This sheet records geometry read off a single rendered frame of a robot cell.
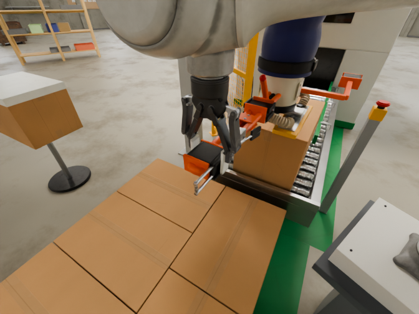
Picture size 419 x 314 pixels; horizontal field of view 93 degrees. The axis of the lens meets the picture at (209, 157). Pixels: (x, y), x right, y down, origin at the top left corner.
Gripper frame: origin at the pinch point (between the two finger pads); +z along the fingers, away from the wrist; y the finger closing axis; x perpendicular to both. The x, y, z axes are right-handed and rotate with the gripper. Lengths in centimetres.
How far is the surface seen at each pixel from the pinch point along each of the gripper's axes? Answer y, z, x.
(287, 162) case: -11, 42, -65
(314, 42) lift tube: -8, -20, -55
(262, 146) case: 5, 37, -64
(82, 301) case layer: 36, 66, 39
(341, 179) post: -47, 78, -116
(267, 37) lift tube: 8, -20, -52
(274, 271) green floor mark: -27, 120, -43
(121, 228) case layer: 51, 66, 9
